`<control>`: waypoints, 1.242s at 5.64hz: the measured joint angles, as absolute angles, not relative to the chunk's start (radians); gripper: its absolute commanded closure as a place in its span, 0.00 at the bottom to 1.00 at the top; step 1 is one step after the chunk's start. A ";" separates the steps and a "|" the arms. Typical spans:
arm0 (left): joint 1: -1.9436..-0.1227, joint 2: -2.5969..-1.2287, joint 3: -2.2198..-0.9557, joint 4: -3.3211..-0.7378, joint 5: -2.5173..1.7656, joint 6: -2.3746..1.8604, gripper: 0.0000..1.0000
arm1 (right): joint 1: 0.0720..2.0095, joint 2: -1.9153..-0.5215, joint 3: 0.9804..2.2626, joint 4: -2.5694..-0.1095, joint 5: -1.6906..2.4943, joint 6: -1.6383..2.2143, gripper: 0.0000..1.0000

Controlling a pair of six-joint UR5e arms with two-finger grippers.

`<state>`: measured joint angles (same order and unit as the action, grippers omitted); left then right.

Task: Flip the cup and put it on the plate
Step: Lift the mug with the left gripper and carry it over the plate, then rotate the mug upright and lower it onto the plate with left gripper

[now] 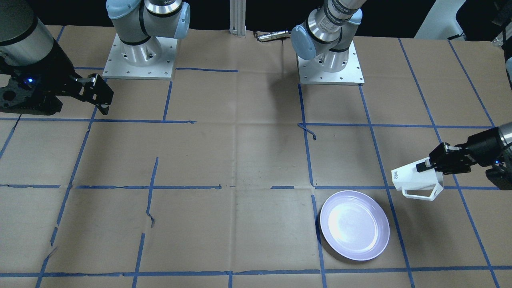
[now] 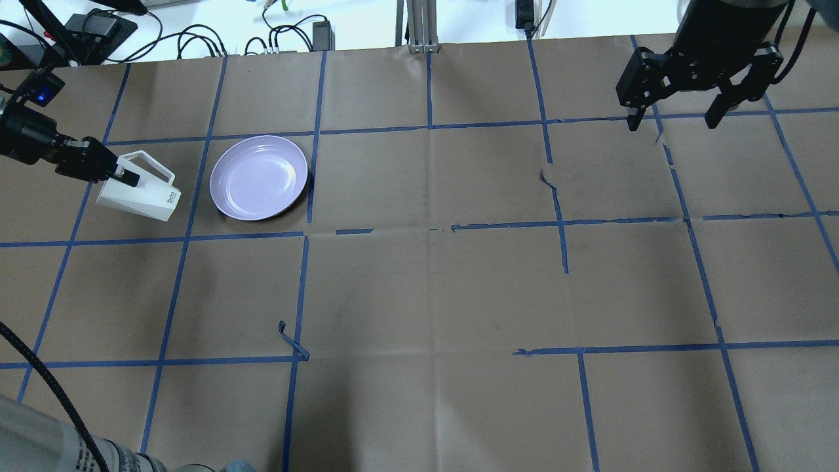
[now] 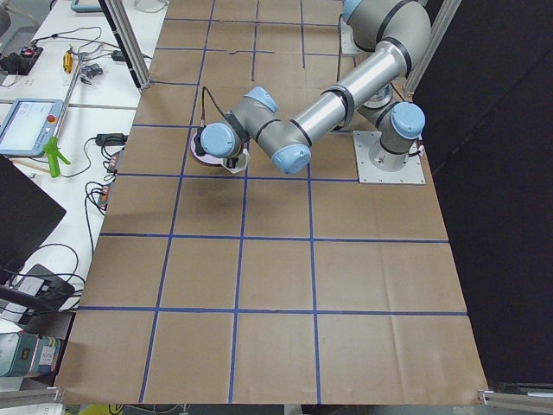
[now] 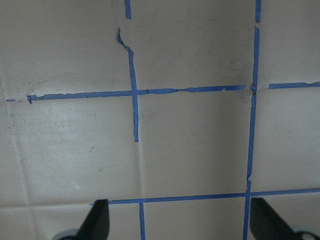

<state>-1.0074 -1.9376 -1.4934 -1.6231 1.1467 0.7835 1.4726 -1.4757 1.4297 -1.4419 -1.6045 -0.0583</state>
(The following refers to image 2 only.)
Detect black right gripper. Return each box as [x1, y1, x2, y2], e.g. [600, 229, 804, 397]
[616, 1, 794, 132]

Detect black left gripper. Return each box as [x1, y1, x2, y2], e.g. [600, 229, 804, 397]
[1, 69, 140, 187]

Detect white angular mug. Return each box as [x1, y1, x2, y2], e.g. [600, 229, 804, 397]
[95, 150, 181, 222]

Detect lavender plate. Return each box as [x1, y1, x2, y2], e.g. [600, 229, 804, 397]
[208, 135, 309, 222]

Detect black power adapter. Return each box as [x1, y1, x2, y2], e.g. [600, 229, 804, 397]
[311, 19, 335, 52]

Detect aluminium frame post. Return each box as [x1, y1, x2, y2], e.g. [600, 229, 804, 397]
[395, 1, 440, 54]

